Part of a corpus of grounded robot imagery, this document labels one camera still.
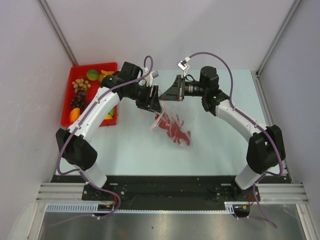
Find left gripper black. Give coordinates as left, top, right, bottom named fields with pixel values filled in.
left=124, top=83, right=162, bottom=113

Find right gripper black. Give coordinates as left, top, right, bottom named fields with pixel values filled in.
left=159, top=75, right=207, bottom=102

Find clear zip top bag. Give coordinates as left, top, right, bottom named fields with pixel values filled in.
left=146, top=100, right=196, bottom=148

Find red toy lobster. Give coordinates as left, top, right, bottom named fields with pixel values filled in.
left=155, top=113, right=191, bottom=146

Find green toy vegetable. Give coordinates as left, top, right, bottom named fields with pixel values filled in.
left=108, top=107, right=115, bottom=117

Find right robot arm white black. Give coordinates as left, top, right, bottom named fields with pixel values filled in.
left=159, top=66, right=286, bottom=201

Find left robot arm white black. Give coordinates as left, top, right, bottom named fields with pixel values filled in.
left=55, top=62, right=162, bottom=200

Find yellow toy banana bunch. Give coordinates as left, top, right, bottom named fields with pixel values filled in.
left=97, top=70, right=114, bottom=83

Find green yellow toy mango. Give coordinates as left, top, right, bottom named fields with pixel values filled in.
left=86, top=69, right=100, bottom=81

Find purple toy grapes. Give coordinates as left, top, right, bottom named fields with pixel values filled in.
left=70, top=88, right=87, bottom=110

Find yellow green toy grapes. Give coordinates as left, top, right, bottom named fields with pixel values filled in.
left=71, top=78, right=91, bottom=91

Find orange yellow toy peach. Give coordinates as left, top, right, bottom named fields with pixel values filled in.
left=69, top=107, right=81, bottom=124

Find red plastic bin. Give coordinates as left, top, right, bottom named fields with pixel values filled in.
left=60, top=62, right=118, bottom=127

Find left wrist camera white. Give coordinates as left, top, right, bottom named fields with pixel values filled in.
left=144, top=70, right=159, bottom=86

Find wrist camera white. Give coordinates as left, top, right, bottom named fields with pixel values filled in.
left=144, top=70, right=159, bottom=86
left=177, top=56, right=190, bottom=77

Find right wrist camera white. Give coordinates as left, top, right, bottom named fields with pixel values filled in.
left=177, top=56, right=190, bottom=77

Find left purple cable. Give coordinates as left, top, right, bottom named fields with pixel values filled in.
left=48, top=55, right=155, bottom=227

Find purple cable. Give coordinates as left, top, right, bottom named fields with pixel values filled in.
left=48, top=55, right=155, bottom=227
left=186, top=51, right=285, bottom=230

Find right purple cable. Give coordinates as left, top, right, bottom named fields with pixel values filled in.
left=186, top=51, right=285, bottom=230

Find right aluminium corner post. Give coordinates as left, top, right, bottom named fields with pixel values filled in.
left=257, top=0, right=302, bottom=73

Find aluminium corner post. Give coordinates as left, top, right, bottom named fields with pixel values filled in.
left=36, top=0, right=79, bottom=66
left=257, top=0, right=302, bottom=73

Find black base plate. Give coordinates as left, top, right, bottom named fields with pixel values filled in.
left=51, top=174, right=262, bottom=217

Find white cable duct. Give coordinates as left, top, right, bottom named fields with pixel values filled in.
left=46, top=203, right=235, bottom=214

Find aluminium rail frame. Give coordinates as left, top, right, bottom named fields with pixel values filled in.
left=36, top=183, right=85, bottom=203

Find left aluminium corner post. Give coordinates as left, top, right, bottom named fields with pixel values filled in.
left=36, top=0, right=79, bottom=66

